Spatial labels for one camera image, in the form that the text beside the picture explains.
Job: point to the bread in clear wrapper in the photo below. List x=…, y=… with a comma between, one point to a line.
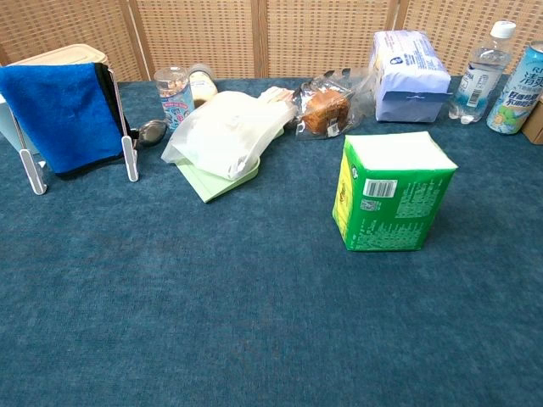
x=326, y=110

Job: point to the metal spoon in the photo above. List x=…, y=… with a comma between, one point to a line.
x=150, y=132

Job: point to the white plastic bag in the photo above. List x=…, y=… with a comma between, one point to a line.
x=225, y=131

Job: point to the blue towel with black trim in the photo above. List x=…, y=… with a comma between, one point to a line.
x=63, y=114

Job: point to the bamboo folding screen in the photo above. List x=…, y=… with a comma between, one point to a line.
x=271, y=38

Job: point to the brown cardboard box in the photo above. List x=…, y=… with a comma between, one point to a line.
x=534, y=123

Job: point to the beige lidded container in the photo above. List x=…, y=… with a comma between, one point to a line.
x=63, y=55

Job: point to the light green tray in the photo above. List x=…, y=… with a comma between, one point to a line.
x=208, y=184

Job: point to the white folding rack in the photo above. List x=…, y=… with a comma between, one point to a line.
x=129, y=157

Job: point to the clear snack jar blue label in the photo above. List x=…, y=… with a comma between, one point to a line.
x=171, y=93

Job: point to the pale blue tissue pack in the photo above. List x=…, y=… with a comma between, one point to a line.
x=409, y=80

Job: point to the clear water bottle white cap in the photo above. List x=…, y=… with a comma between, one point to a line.
x=477, y=80

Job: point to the teal drink can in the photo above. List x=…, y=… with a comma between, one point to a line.
x=515, y=93

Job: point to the green tissue pack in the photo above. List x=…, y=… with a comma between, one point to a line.
x=394, y=203

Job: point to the small glass jar cream contents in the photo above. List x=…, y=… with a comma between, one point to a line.
x=203, y=87

